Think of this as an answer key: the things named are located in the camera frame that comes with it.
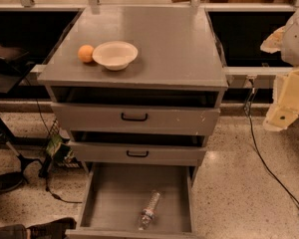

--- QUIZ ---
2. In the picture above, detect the black cable left floor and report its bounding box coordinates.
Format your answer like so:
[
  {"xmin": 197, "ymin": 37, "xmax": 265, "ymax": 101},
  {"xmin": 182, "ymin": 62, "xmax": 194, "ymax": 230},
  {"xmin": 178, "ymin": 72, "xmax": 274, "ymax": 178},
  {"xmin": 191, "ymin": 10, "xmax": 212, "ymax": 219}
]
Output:
[{"xmin": 24, "ymin": 78, "xmax": 83, "ymax": 205}]

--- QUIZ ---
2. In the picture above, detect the black top drawer handle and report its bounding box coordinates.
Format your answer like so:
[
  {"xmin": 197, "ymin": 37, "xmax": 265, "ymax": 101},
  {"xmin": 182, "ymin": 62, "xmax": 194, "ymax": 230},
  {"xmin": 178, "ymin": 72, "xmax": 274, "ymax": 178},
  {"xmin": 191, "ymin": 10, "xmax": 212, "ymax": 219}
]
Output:
[{"xmin": 121, "ymin": 113, "xmax": 149, "ymax": 121}]

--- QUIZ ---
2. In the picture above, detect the grey drawer cabinet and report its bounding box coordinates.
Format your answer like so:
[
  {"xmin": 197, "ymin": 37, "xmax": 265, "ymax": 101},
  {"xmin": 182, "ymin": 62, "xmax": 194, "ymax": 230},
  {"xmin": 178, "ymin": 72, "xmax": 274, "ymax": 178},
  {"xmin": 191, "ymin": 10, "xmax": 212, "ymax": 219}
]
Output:
[{"xmin": 37, "ymin": 5, "xmax": 229, "ymax": 184}]

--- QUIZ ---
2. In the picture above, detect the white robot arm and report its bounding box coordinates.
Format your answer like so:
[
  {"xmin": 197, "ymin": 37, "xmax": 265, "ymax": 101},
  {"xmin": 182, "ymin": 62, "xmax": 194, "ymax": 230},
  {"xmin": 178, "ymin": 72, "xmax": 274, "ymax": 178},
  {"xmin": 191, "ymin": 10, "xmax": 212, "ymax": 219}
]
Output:
[{"xmin": 260, "ymin": 8, "xmax": 299, "ymax": 131}]

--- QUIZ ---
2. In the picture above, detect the black shoe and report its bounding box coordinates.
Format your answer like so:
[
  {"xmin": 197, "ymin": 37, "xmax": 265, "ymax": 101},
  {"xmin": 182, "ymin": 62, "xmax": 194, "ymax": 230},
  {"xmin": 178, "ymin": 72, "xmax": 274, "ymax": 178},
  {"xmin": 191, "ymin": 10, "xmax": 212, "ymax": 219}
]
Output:
[
  {"xmin": 0, "ymin": 172, "xmax": 23, "ymax": 193},
  {"xmin": 0, "ymin": 217, "xmax": 77, "ymax": 239}
]

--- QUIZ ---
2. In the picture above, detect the grey open bottom drawer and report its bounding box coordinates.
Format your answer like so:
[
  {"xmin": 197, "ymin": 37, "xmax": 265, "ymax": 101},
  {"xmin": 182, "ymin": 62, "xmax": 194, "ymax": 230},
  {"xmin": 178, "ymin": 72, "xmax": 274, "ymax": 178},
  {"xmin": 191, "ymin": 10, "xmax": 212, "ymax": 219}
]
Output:
[{"xmin": 67, "ymin": 163, "xmax": 198, "ymax": 239}]

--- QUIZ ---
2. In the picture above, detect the black floor cable right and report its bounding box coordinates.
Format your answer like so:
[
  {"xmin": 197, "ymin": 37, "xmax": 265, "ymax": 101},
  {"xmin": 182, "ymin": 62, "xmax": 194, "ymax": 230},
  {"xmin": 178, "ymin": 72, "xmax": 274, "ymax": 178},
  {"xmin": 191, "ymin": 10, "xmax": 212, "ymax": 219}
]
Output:
[{"xmin": 244, "ymin": 80, "xmax": 299, "ymax": 222}]

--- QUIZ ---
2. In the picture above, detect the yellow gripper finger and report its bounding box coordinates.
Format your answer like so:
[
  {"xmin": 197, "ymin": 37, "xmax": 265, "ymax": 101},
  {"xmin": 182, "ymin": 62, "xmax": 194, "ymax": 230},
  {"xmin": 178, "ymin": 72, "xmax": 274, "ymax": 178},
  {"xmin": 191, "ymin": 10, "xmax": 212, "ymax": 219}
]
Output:
[
  {"xmin": 263, "ymin": 68, "xmax": 299, "ymax": 131},
  {"xmin": 260, "ymin": 27, "xmax": 285, "ymax": 54}
]

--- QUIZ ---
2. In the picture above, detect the orange fruit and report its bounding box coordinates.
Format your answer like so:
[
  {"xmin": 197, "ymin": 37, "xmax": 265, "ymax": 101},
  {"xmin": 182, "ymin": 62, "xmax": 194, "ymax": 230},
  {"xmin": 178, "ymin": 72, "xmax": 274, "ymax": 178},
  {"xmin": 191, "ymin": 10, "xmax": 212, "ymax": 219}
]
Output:
[{"xmin": 78, "ymin": 45, "xmax": 94, "ymax": 63}]

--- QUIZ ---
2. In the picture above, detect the black shoe upper left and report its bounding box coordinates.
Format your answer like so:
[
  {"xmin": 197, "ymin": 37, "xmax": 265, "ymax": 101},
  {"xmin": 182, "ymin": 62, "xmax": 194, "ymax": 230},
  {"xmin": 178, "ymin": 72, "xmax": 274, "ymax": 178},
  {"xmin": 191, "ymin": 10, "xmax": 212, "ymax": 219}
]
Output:
[{"xmin": 0, "ymin": 172, "xmax": 23, "ymax": 193}]

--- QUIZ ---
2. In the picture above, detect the black tripod stand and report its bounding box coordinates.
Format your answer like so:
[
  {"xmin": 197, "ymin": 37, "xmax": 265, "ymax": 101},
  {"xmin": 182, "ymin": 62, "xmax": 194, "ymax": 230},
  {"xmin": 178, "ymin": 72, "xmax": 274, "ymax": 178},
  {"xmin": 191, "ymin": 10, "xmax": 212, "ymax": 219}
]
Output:
[{"xmin": 0, "ymin": 118, "xmax": 52, "ymax": 179}]

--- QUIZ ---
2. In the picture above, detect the grey middle drawer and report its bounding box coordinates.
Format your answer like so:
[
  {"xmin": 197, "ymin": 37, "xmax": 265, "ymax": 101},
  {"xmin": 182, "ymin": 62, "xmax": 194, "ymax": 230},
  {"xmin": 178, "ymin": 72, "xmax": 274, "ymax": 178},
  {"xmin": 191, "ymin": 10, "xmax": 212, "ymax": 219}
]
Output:
[{"xmin": 69, "ymin": 141, "xmax": 205, "ymax": 166}]

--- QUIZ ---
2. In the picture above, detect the green packet on floor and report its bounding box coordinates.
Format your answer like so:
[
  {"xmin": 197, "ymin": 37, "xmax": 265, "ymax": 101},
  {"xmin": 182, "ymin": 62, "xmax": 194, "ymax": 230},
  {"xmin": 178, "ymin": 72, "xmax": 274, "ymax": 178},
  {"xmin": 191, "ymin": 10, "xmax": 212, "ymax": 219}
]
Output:
[{"xmin": 46, "ymin": 134, "xmax": 74, "ymax": 163}]

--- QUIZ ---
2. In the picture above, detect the grey top drawer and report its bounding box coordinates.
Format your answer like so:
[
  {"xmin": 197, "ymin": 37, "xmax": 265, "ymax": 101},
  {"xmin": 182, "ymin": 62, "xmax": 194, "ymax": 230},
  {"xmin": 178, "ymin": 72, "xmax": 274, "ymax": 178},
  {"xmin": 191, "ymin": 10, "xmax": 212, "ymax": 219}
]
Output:
[{"xmin": 52, "ymin": 103, "xmax": 220, "ymax": 135}]

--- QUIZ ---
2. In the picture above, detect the black middle drawer handle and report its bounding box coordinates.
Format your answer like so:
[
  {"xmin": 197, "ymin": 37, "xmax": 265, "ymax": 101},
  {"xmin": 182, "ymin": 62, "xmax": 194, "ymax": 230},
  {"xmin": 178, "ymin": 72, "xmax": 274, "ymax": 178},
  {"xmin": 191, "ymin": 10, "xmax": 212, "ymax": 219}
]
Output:
[{"xmin": 126, "ymin": 150, "xmax": 149, "ymax": 158}]

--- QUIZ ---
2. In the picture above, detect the black drawer handle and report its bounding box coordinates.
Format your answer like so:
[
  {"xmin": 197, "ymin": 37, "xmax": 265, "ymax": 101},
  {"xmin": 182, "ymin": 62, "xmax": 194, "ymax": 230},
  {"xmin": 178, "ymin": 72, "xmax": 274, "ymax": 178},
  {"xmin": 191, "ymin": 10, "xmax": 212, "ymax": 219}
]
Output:
[
  {"xmin": 126, "ymin": 150, "xmax": 149, "ymax": 158},
  {"xmin": 121, "ymin": 113, "xmax": 149, "ymax": 121}
]

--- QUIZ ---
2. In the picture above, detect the black device on stand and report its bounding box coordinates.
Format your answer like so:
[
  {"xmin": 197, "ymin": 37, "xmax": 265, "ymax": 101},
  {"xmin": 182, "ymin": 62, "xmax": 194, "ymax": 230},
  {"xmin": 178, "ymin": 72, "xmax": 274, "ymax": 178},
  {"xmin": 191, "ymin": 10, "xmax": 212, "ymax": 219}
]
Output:
[{"xmin": 0, "ymin": 44, "xmax": 35, "ymax": 76}]

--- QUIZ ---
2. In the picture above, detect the clear plastic water bottle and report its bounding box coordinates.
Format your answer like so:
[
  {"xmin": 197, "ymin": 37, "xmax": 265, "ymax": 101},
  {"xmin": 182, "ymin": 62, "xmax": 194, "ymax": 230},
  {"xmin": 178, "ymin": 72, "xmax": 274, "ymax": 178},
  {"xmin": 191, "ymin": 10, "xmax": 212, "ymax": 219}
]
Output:
[{"xmin": 139, "ymin": 190, "xmax": 161, "ymax": 230}]

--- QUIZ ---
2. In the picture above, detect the black shoe lower left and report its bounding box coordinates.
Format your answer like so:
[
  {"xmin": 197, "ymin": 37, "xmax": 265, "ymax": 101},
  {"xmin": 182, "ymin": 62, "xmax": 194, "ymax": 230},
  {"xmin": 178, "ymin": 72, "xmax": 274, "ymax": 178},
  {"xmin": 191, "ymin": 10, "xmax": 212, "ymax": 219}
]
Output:
[{"xmin": 0, "ymin": 217, "xmax": 77, "ymax": 239}]

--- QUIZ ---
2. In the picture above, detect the white paper bowl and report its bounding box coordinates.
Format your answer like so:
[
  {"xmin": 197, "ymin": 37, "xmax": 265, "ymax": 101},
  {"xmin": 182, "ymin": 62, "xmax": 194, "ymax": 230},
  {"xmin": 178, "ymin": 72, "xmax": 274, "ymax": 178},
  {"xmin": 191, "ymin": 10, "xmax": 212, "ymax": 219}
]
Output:
[{"xmin": 92, "ymin": 41, "xmax": 139, "ymax": 71}]

